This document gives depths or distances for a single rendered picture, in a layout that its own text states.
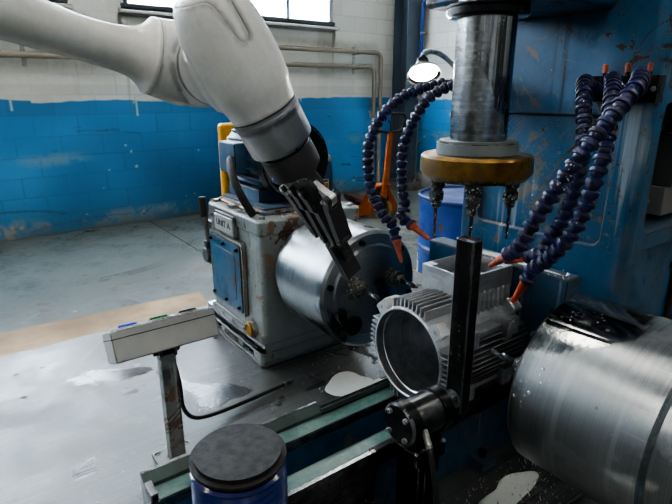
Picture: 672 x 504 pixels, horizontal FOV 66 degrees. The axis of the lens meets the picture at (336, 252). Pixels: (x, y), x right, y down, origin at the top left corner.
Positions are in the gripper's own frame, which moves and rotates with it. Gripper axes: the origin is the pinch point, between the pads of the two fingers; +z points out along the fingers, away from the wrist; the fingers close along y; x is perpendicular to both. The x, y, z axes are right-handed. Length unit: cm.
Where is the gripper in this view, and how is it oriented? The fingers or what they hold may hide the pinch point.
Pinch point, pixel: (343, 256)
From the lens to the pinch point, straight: 81.4
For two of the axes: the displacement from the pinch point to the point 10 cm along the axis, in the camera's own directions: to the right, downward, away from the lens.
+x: -7.0, 6.3, -3.4
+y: -5.9, -2.4, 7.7
